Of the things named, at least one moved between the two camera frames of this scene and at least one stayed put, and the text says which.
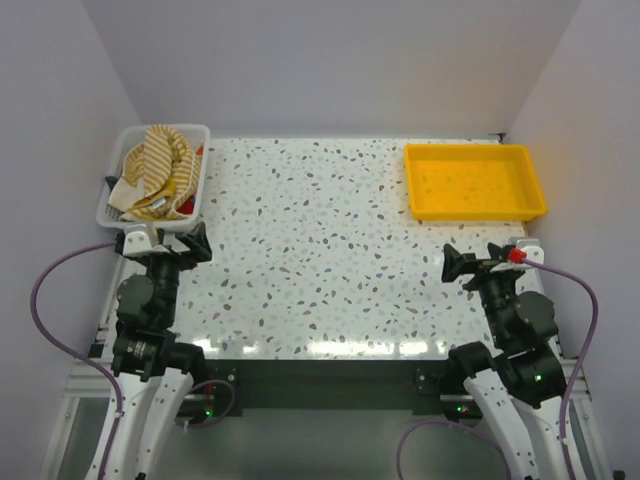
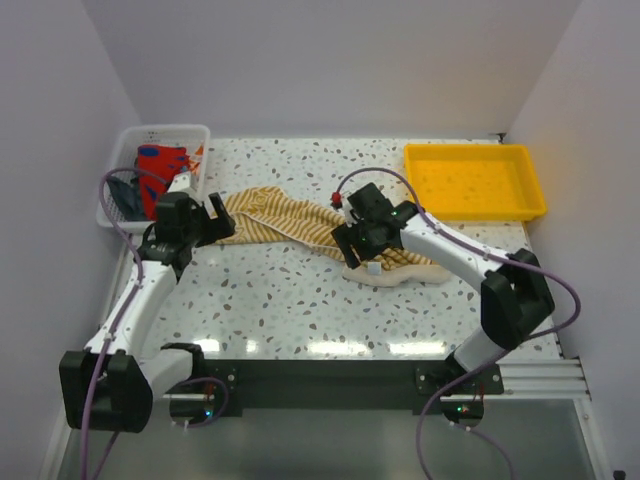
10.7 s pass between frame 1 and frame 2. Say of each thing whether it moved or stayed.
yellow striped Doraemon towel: moved
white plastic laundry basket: stayed
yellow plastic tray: stayed
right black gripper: moved
